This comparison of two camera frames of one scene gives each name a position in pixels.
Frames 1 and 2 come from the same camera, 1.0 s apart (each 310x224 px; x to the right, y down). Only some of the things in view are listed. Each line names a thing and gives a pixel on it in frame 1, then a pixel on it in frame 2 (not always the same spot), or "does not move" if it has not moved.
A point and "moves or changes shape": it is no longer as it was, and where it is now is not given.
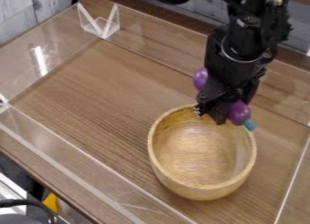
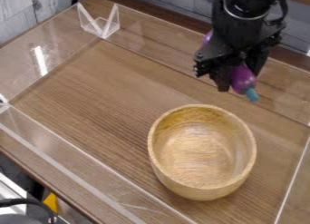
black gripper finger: [219, 113] → [222, 74]
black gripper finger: [250, 90] → [255, 59]
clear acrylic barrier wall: [75, 174] does not move
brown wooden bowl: [200, 160] does not move
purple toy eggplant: [239, 110] moves or changes shape
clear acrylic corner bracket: [100, 27] does not move
